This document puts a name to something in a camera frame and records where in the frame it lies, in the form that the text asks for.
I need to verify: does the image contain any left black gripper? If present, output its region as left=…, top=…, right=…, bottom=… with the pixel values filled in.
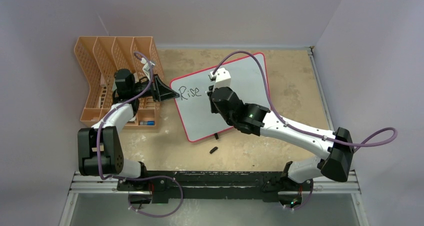
left=131, top=74, right=179, bottom=103

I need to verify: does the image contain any pink-framed whiteboard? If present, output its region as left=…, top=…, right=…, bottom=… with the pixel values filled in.
left=170, top=52, right=270, bottom=143

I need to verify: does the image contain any black marker cap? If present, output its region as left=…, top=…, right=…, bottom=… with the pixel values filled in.
left=209, top=146, right=219, bottom=154

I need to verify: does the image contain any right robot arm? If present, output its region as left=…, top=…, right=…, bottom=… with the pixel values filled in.
left=207, top=87, right=354, bottom=190

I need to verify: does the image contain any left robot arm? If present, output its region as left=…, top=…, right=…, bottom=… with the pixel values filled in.
left=77, top=69, right=180, bottom=191

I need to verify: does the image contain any blue small item in tray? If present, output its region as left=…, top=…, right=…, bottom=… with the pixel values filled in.
left=139, top=120, right=156, bottom=126

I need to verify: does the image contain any orange plastic file organizer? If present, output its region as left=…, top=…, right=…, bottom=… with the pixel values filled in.
left=74, top=36, right=165, bottom=127

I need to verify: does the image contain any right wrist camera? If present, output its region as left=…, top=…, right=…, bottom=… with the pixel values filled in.
left=208, top=67, right=231, bottom=92

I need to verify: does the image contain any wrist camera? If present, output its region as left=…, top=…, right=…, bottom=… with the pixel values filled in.
left=140, top=58, right=156, bottom=79
left=208, top=67, right=231, bottom=92

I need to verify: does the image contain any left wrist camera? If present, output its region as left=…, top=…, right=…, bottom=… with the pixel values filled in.
left=140, top=58, right=156, bottom=79

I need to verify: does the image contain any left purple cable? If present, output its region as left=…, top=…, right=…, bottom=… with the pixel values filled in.
left=96, top=51, right=184, bottom=219

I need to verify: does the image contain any purple cable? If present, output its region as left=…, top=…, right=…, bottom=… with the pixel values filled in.
left=211, top=50, right=398, bottom=212
left=96, top=51, right=184, bottom=219

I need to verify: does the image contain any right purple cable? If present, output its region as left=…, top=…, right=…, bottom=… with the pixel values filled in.
left=211, top=50, right=398, bottom=212

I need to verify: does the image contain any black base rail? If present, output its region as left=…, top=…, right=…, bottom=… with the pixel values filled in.
left=117, top=170, right=313, bottom=204

